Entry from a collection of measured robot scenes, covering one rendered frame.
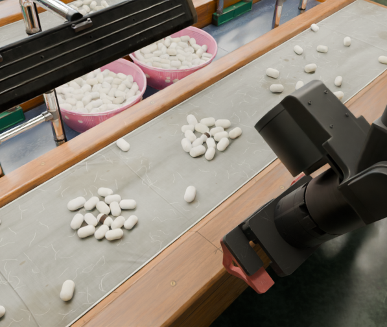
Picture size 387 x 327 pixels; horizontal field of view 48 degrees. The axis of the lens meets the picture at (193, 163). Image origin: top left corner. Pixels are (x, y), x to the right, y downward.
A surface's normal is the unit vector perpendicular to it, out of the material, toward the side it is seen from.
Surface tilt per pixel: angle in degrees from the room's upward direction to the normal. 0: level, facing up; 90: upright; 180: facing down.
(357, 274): 0
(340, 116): 22
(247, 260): 27
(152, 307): 0
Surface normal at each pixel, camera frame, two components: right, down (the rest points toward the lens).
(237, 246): 0.34, -0.40
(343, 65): 0.04, -0.71
